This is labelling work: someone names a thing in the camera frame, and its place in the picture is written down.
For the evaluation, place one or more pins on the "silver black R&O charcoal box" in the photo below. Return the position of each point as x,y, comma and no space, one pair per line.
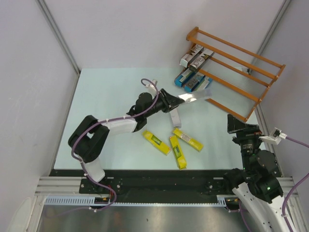
188,57

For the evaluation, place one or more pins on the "lilac text-side toothpaste box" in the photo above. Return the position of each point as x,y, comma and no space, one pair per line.
195,95

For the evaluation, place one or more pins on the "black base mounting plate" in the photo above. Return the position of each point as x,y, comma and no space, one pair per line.
161,186

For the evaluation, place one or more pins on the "lilac Protefix toothpaste box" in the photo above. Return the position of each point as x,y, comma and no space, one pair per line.
175,118

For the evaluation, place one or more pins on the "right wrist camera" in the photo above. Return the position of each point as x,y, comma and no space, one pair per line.
274,137

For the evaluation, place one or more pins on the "blue toothpaste box with barcode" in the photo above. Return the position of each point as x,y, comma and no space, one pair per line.
182,78

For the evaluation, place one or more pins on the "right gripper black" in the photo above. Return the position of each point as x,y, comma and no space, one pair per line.
250,131

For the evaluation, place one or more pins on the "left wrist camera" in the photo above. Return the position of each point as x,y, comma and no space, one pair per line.
152,87

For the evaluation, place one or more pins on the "orange wooden shelf rack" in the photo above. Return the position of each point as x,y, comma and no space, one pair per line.
240,78

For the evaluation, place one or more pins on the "white slotted cable duct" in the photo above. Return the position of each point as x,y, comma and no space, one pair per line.
77,200

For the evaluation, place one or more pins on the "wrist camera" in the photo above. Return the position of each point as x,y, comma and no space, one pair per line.
274,137
152,87

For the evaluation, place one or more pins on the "aluminium frame rail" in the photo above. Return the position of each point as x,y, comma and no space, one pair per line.
58,186

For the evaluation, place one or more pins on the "yellow curaprox box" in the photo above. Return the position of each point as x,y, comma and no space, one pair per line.
156,142
178,153
189,140

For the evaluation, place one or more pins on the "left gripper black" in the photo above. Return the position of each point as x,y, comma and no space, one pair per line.
167,99

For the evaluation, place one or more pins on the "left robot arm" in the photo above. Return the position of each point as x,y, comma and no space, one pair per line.
88,139

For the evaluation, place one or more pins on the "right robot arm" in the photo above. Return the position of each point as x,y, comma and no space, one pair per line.
256,185

